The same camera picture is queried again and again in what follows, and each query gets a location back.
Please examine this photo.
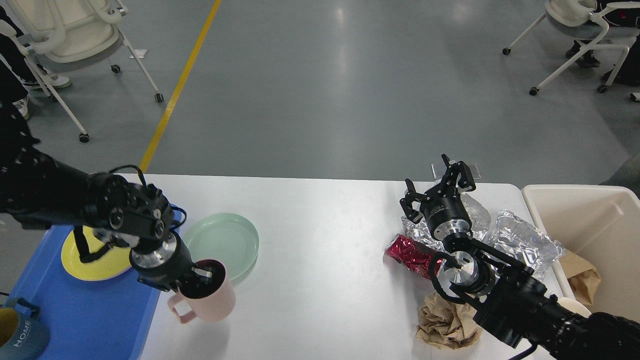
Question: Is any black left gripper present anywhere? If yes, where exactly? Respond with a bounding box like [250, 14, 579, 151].
[129, 232, 217, 292]

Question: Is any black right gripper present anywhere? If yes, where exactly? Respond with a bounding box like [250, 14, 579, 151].
[400, 153, 477, 242]

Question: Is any pink mug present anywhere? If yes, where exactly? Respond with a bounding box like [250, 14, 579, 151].
[167, 259, 236, 324]

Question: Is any light green plate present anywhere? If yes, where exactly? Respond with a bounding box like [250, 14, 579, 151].
[182, 213, 259, 282]

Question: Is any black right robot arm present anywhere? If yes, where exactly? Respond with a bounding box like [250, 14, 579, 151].
[399, 154, 640, 360]

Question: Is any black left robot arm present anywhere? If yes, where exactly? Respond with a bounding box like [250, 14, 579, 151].
[0, 102, 222, 297]

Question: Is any crumpled aluminium foil sheet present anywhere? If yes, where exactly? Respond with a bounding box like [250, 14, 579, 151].
[401, 193, 492, 252]

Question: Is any crushed red can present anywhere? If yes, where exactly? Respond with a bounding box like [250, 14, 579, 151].
[384, 234, 442, 280]

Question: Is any aluminium foil tray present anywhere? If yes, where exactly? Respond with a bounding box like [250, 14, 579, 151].
[485, 210, 566, 281]

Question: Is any yellow plate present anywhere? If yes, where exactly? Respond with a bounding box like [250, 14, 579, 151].
[61, 231, 131, 281]

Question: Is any blue plastic tray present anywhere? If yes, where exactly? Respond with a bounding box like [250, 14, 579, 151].
[9, 225, 160, 360]

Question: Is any crumpled brown paper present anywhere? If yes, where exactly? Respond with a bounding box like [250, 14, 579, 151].
[414, 292, 483, 350]

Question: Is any beige waste bin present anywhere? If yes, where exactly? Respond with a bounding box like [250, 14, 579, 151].
[522, 184, 640, 321]

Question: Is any brown paper in bin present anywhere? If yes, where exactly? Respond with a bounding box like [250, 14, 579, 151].
[558, 249, 602, 306]

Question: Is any white paper cup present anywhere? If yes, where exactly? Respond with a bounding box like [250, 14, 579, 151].
[557, 297, 592, 318]

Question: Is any blue HOME mug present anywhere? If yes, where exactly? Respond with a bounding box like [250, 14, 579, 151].
[0, 297, 51, 360]

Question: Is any person in blue jeans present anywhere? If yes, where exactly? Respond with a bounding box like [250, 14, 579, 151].
[599, 153, 640, 191]

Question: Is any white chair right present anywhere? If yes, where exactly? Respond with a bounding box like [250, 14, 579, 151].
[502, 0, 639, 96]

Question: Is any white chair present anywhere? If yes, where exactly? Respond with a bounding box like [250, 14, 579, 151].
[1, 0, 146, 143]
[502, 0, 639, 96]

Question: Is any seated person in black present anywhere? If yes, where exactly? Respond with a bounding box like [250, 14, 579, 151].
[565, 0, 640, 87]

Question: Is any person in grey sweater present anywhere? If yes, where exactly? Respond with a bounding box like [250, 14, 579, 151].
[0, 34, 40, 119]

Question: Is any white chair left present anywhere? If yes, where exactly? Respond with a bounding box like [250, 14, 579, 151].
[1, 0, 146, 143]

